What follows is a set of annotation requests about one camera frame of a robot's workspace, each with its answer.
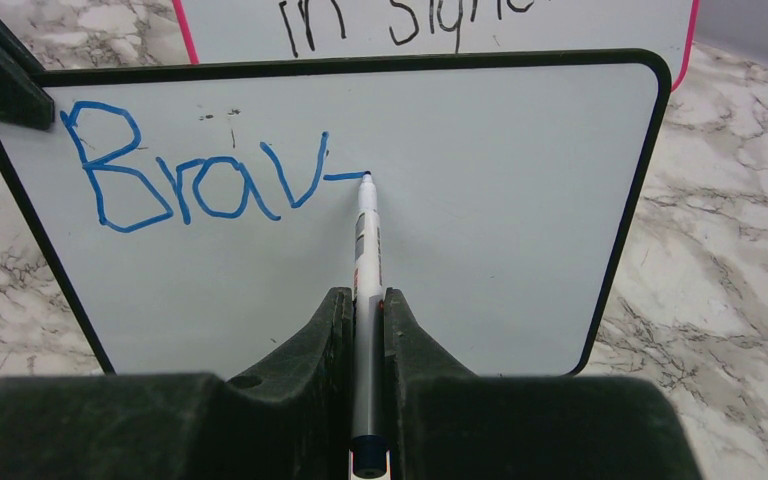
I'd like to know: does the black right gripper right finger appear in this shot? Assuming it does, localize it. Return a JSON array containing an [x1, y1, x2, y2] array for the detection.
[[383, 288, 702, 479]]

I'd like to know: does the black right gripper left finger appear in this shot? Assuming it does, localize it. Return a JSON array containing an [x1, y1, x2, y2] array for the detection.
[[0, 288, 352, 479]]

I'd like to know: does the blue whiteboard marker pen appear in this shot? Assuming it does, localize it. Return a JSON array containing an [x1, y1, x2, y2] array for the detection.
[[350, 172, 388, 479]]

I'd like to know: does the black framed whiteboard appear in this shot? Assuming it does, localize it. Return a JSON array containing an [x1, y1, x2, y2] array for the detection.
[[0, 49, 672, 377]]

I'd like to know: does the pink framed whiteboard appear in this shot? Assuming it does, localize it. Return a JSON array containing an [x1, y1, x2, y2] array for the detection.
[[173, 0, 699, 85]]

